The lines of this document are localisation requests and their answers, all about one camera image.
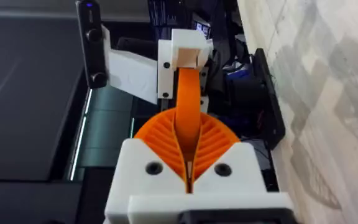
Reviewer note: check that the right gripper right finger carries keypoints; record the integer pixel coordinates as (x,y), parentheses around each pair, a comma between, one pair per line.
(228,174)

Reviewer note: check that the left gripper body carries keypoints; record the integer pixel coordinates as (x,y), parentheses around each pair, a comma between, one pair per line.
(135,46)

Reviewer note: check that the orange wedge finger of the left gripper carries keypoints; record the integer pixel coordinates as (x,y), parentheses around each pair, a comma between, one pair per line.
(187,105)

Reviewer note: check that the bare white finger of the left gripper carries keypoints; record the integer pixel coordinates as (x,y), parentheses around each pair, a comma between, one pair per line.
(188,40)

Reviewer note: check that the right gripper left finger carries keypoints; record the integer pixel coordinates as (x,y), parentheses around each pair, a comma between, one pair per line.
(135,168)

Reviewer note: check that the small lit screen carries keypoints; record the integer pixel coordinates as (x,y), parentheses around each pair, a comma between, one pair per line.
(202,29)

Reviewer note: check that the blue box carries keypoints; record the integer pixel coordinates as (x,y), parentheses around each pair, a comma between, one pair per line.
(236,72)

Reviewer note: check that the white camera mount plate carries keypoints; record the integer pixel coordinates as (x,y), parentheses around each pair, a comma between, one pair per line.
(132,74)

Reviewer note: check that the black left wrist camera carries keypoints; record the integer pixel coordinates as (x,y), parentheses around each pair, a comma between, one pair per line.
(91,43)

